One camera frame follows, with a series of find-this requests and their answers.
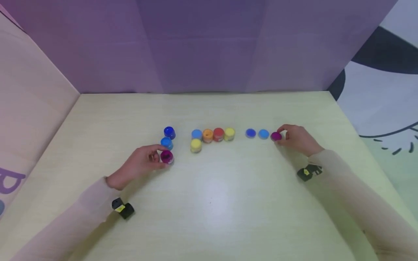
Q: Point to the person's left hand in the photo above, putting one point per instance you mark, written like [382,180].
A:
[137,165]

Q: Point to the person's right hand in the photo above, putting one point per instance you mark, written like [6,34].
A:
[298,139]

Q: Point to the person's left thumb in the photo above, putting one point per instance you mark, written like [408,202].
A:
[156,165]

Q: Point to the person's right thumb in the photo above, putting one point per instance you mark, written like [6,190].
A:
[281,141]

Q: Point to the person's right index finger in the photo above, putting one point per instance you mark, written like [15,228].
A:
[283,128]

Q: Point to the person's left index finger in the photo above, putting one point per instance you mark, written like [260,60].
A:
[156,148]

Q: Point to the magenta jar lid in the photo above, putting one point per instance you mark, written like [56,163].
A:
[276,136]

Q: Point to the magenta paint jar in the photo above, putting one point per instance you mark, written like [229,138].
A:
[167,157]

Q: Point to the person's left forearm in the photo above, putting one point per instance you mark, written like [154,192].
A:
[62,224]

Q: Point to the person's right forearm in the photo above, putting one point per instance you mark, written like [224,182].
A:
[365,203]

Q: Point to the open light blue paint jar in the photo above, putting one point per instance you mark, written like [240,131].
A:
[167,143]

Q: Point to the light blue jar lid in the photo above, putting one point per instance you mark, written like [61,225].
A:
[264,134]

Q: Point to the open dark blue paint jar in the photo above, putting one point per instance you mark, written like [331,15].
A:
[169,132]

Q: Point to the dark blue jar lid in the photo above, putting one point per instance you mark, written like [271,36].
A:
[250,133]

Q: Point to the yellow lidded paint jar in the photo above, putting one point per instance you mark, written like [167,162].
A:
[196,145]
[229,133]

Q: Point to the black wrist band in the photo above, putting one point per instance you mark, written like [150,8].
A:
[308,172]
[123,208]

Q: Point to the light blue lidded paint jar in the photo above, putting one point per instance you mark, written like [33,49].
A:
[196,134]

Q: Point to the orange lidded paint jar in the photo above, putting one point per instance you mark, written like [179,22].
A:
[207,135]

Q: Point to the red lidded paint jar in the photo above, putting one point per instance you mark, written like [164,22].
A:
[218,134]

